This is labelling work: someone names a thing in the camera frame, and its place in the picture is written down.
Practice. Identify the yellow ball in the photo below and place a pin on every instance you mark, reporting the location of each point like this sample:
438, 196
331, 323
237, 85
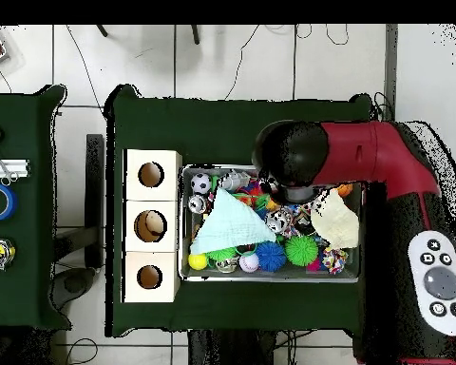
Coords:
197, 262

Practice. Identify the black tripod leg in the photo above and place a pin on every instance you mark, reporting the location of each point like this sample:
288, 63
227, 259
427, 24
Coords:
196, 35
102, 31

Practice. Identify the silver scissors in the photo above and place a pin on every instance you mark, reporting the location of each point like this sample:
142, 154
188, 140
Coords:
0, 162

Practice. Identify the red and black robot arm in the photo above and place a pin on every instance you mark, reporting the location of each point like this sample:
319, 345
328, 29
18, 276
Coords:
364, 152

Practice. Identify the cream yellow cloth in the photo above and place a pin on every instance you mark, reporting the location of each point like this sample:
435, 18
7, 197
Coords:
336, 224

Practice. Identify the black and white soccer ball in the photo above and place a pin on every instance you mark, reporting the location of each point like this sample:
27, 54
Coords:
201, 184

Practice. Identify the aluminium rail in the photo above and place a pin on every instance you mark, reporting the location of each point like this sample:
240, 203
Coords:
19, 168

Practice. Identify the dark green table cloth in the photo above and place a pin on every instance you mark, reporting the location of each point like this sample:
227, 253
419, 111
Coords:
19, 296
197, 129

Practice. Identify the green spiky ball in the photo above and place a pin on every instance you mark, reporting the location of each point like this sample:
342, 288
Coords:
301, 251

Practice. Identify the wooden box with three holes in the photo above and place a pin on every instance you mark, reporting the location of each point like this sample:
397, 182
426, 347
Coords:
152, 201

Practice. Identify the blue tape roll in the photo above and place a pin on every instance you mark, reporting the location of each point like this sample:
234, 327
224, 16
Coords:
11, 201

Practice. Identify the blue spiky ball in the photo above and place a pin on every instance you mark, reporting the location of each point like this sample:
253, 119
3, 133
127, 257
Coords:
271, 256

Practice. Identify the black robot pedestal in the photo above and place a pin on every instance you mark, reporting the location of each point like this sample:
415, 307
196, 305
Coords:
231, 349

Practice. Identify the silver robot toy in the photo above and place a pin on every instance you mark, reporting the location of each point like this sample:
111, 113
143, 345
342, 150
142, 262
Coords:
233, 180

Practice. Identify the white baseball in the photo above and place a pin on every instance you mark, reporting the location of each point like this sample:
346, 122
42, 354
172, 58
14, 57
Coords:
249, 263

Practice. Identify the crushed silver can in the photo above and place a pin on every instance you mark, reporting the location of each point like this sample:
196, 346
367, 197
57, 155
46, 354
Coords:
197, 203

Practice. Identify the orange basketball toy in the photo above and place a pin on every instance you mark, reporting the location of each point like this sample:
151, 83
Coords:
345, 190

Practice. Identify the mint green cloth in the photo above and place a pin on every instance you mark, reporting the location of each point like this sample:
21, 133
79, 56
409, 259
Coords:
231, 228

